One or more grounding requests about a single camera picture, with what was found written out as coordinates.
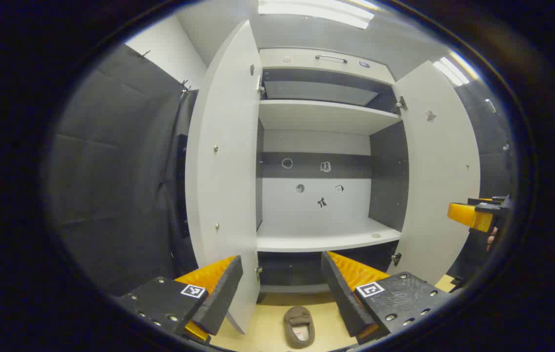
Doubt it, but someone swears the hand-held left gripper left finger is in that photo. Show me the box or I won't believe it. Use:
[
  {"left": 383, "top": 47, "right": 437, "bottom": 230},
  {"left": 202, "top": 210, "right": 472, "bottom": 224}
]
[{"left": 113, "top": 254, "right": 244, "bottom": 345}]

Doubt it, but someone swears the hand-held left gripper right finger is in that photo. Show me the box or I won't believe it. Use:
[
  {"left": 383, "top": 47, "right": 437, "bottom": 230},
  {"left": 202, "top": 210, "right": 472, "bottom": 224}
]
[{"left": 320, "top": 250, "right": 455, "bottom": 345}]

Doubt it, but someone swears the white shoe cabinet door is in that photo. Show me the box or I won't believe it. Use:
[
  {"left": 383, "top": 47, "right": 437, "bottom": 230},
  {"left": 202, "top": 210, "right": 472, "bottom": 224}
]
[
  {"left": 185, "top": 20, "right": 264, "bottom": 335},
  {"left": 392, "top": 60, "right": 482, "bottom": 286}
]

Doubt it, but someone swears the brown fluffy shoe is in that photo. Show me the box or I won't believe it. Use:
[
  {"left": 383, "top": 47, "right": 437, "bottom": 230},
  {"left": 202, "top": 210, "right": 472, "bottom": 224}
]
[{"left": 283, "top": 306, "right": 315, "bottom": 349}]

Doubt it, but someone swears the white shoe cabinet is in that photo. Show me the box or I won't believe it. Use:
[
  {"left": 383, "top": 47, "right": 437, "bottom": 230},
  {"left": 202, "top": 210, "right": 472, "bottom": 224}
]
[{"left": 256, "top": 47, "right": 410, "bottom": 294}]

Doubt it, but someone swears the white cabinet shelf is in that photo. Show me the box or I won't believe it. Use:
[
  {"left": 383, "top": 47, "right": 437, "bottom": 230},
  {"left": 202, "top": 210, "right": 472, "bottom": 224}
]
[
  {"left": 256, "top": 218, "right": 401, "bottom": 253},
  {"left": 259, "top": 99, "right": 402, "bottom": 136}
]

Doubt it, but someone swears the wooden base platform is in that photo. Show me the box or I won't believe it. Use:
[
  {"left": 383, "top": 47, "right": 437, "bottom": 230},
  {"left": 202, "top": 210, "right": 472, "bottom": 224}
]
[{"left": 209, "top": 274, "right": 460, "bottom": 352}]

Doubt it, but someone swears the black backdrop cloth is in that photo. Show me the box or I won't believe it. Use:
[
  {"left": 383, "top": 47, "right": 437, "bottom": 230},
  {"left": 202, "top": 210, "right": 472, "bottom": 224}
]
[
  {"left": 45, "top": 43, "right": 200, "bottom": 296},
  {"left": 446, "top": 81, "right": 515, "bottom": 284}
]

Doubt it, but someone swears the ceiling light panel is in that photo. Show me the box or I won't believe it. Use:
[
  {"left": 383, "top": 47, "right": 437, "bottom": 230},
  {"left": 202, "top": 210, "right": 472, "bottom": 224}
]
[
  {"left": 432, "top": 51, "right": 479, "bottom": 87},
  {"left": 258, "top": 0, "right": 376, "bottom": 30}
]

